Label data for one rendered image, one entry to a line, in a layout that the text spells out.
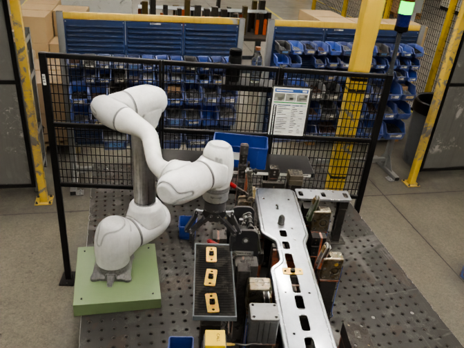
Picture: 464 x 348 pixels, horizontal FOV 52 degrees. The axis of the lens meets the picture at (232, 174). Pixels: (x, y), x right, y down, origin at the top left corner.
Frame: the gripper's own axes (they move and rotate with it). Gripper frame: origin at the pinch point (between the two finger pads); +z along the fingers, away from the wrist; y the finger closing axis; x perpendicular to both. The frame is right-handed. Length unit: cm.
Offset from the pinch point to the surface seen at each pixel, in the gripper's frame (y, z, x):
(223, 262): 4.3, 4.2, -4.2
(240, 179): 18, 21, 86
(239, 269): 11.1, 10.3, -0.4
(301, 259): 39.4, 20.1, 18.9
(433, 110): 209, 39, 263
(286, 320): 28.0, 20.1, -15.5
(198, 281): -4.4, 4.2, -14.3
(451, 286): 184, 120, 117
